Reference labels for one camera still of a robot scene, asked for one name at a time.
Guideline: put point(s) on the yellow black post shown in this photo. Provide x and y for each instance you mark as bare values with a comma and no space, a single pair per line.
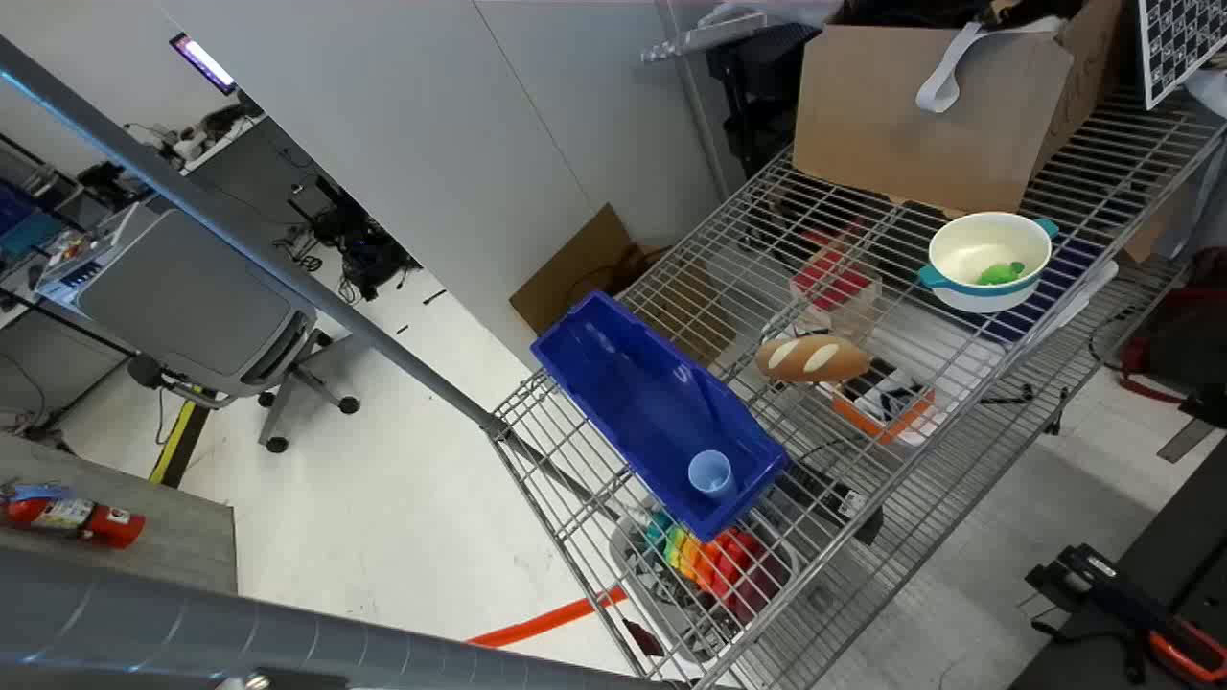
177,446

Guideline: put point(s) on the dark red bag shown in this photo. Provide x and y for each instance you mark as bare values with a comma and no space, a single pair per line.
1183,338

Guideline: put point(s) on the grey metal diagonal pole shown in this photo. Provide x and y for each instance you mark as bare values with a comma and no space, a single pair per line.
253,252

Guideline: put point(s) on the white perforated panel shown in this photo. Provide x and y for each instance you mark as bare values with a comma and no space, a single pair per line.
1183,42

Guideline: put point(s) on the large cardboard box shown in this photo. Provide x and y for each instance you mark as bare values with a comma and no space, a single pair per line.
907,126

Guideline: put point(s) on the brown bread loaf toy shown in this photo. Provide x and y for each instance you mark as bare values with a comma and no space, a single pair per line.
810,359

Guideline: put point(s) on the rainbow coloured blocks set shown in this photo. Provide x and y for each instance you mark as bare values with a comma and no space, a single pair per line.
715,560

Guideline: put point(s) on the small blue plastic cup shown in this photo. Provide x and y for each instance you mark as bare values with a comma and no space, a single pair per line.
712,474

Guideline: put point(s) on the red snack packet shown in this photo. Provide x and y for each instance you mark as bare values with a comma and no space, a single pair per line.
69,515

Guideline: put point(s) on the green toy in bowl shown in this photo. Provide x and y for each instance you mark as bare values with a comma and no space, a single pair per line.
1002,271

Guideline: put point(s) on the grey office chair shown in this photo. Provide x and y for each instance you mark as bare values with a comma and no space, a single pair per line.
177,301

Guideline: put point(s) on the grey metal frame beam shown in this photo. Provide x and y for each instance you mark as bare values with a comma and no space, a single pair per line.
194,632

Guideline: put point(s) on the purple glowing light bar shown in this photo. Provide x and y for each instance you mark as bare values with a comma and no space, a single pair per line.
205,64

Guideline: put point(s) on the blue plastic tray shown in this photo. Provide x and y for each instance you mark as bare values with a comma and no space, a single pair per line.
632,390

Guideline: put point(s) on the red object under rack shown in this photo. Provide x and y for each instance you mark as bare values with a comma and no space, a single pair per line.
829,280

